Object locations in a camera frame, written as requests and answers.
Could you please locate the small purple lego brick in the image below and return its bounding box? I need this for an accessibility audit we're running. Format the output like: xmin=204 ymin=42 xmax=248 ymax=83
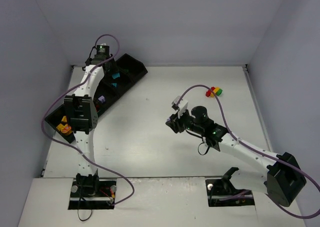
xmin=98 ymin=95 xmax=106 ymax=104

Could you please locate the yellow rounded lego brick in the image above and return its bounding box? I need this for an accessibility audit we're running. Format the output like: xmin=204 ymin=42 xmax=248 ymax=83
xmin=56 ymin=123 xmax=64 ymax=131

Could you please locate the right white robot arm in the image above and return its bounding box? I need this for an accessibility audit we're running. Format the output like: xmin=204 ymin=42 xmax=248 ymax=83
xmin=165 ymin=106 xmax=307 ymax=207

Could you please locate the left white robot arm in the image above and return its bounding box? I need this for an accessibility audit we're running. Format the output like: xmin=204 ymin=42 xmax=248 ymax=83
xmin=64 ymin=43 xmax=112 ymax=197

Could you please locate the black sectioned sorting tray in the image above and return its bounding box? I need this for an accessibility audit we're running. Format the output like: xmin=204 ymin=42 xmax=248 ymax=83
xmin=45 ymin=53 xmax=148 ymax=144

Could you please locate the red yellow green lego stack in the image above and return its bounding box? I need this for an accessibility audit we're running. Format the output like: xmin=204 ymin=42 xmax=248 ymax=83
xmin=205 ymin=86 xmax=223 ymax=98

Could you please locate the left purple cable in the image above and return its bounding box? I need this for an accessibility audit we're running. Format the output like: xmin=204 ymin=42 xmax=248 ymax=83
xmin=41 ymin=33 xmax=136 ymax=208

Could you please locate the purple cable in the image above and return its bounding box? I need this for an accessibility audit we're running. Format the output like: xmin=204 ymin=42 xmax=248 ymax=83
xmin=41 ymin=33 xmax=136 ymax=208
xmin=178 ymin=84 xmax=320 ymax=219

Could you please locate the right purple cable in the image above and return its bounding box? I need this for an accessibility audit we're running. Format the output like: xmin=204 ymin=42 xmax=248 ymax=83
xmin=178 ymin=84 xmax=320 ymax=219

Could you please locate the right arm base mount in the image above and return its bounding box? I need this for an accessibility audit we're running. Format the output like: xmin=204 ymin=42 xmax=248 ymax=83
xmin=205 ymin=178 xmax=255 ymax=208

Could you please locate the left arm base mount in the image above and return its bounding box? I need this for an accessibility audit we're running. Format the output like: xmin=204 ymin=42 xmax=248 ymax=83
xmin=68 ymin=179 xmax=117 ymax=210

